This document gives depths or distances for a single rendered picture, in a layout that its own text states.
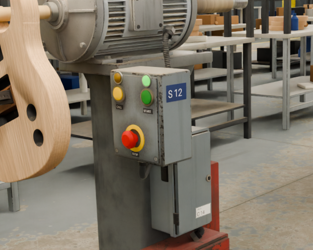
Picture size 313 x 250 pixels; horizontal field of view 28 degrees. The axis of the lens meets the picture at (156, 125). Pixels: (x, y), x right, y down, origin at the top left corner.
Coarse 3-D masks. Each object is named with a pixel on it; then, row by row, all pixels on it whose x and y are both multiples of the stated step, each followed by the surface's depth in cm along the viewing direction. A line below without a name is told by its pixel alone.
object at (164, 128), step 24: (144, 72) 132; (168, 72) 130; (168, 96) 130; (120, 120) 139; (144, 120) 133; (168, 120) 131; (120, 144) 140; (144, 144) 134; (168, 144) 132; (144, 168) 143
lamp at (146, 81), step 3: (144, 75) 130; (147, 75) 130; (144, 78) 130; (147, 78) 130; (150, 78) 129; (144, 81) 130; (147, 81) 130; (150, 81) 129; (144, 84) 131; (147, 84) 130; (150, 84) 130; (147, 87) 131
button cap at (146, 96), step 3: (147, 90) 130; (144, 93) 131; (147, 93) 130; (150, 93) 130; (141, 96) 132; (144, 96) 131; (147, 96) 130; (150, 96) 130; (144, 99) 131; (147, 99) 131; (150, 99) 130; (144, 102) 131; (147, 102) 131; (150, 102) 130
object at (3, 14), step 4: (0, 8) 138; (4, 8) 139; (8, 8) 140; (40, 8) 145; (44, 8) 146; (48, 8) 147; (0, 12) 138; (4, 12) 138; (8, 12) 139; (40, 12) 145; (44, 12) 146; (48, 12) 147; (0, 16) 138; (4, 16) 139; (8, 16) 139; (40, 16) 146; (44, 16) 146; (48, 16) 147; (0, 20) 139; (4, 20) 140; (8, 20) 140
